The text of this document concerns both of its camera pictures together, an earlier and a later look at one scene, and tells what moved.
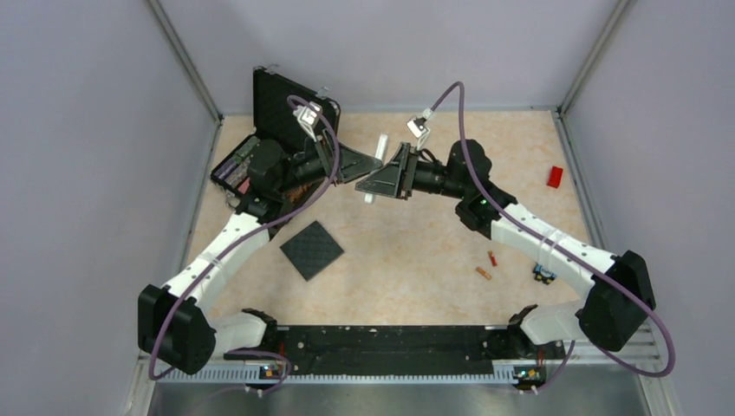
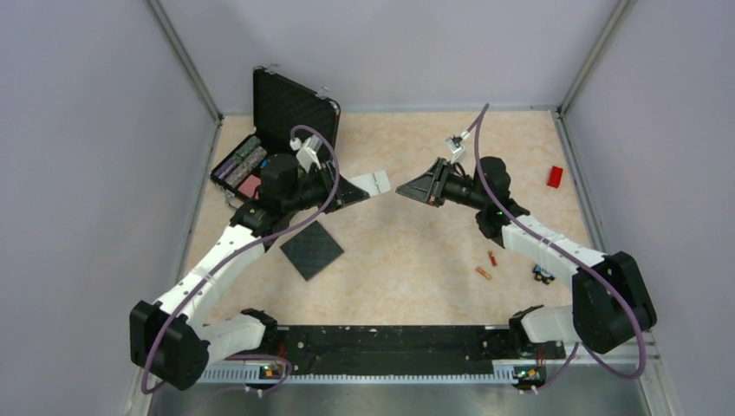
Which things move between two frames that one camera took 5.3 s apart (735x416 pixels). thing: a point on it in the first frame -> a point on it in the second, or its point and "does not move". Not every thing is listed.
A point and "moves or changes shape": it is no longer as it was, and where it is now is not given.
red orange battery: x=492 y=258 does not move
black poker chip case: x=286 y=113 does not move
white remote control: x=381 y=150 moves or changes shape
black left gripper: x=353 y=164 -> x=347 y=189
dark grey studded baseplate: x=311 y=250 does not move
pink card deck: x=243 y=187 does not move
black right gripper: x=396 y=178 -> x=430 y=187
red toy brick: x=555 y=176 does not move
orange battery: x=484 y=273 does not move
